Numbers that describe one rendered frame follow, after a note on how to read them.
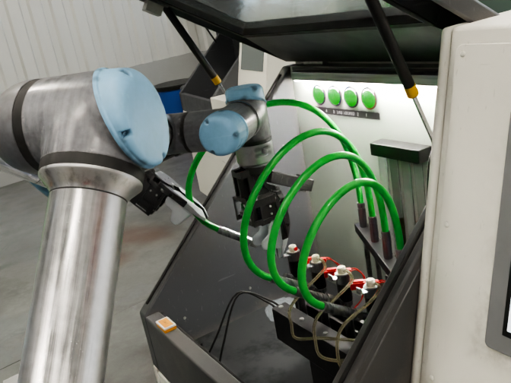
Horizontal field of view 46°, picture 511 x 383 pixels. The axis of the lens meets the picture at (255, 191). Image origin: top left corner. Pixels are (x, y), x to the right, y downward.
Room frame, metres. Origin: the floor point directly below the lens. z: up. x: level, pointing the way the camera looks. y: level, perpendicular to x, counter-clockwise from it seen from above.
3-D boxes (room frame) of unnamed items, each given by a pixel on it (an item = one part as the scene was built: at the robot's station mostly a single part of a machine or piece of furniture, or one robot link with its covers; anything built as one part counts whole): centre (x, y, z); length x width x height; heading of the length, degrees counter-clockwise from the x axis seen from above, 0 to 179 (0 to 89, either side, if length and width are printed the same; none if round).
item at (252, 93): (1.14, -0.01, 1.43); 0.09 x 0.08 x 0.11; 158
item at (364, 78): (1.30, -0.29, 1.43); 0.54 x 0.03 x 0.02; 29
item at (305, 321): (1.06, -0.11, 0.91); 0.34 x 0.10 x 0.15; 29
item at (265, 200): (1.14, -0.01, 1.27); 0.09 x 0.08 x 0.12; 119
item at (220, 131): (1.06, 0.04, 1.43); 0.11 x 0.11 x 0.08; 68
